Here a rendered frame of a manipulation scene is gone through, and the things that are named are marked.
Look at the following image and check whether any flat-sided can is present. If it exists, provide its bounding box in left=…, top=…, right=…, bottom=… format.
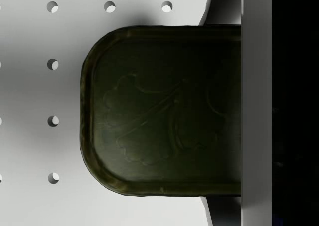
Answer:
left=79, top=24, right=242, bottom=197

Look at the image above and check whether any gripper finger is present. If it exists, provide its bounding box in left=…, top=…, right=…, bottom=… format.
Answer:
left=198, top=0, right=242, bottom=26
left=202, top=195, right=242, bottom=226

